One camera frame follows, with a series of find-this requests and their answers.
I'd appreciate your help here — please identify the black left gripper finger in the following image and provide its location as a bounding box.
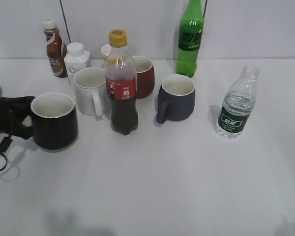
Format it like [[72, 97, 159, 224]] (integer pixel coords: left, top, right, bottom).
[[0, 95, 35, 115], [10, 115, 34, 139]]

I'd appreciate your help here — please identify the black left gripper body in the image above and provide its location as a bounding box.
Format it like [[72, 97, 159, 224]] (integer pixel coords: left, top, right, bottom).
[[0, 97, 13, 137]]

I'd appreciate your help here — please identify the black ceramic mug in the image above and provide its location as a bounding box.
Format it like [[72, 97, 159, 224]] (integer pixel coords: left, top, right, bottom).
[[30, 92, 78, 150]]

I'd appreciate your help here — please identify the clear water bottle green label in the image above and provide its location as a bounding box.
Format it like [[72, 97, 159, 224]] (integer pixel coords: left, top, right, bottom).
[[215, 66, 260, 139]]

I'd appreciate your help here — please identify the small yellow-white cup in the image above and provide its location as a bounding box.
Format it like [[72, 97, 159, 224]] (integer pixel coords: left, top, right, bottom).
[[101, 44, 111, 61]]

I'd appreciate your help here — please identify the brown coffee drink bottle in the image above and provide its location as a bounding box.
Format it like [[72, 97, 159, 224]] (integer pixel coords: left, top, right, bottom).
[[43, 18, 68, 78]]

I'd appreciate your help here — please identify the white ceramic mug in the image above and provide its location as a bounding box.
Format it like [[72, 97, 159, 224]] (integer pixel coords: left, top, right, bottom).
[[73, 67, 111, 117]]

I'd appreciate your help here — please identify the white plastic bottle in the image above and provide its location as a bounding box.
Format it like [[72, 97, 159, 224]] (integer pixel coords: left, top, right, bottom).
[[64, 42, 91, 85]]

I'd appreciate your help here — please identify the cola bottle yellow cap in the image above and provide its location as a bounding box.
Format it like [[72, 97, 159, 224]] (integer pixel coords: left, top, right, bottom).
[[104, 29, 138, 135]]

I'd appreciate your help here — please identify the red ceramic mug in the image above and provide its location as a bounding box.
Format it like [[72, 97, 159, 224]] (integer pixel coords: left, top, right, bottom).
[[132, 56, 155, 99]]

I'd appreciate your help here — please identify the grey-blue ceramic mug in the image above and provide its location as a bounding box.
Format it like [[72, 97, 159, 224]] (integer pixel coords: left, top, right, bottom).
[[156, 74, 196, 124]]

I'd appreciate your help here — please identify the green soda bottle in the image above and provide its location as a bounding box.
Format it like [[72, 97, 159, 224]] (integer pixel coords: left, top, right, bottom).
[[176, 0, 205, 78]]

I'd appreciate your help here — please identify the black cable left wall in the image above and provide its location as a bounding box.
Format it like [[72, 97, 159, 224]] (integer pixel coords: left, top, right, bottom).
[[59, 0, 72, 43]]

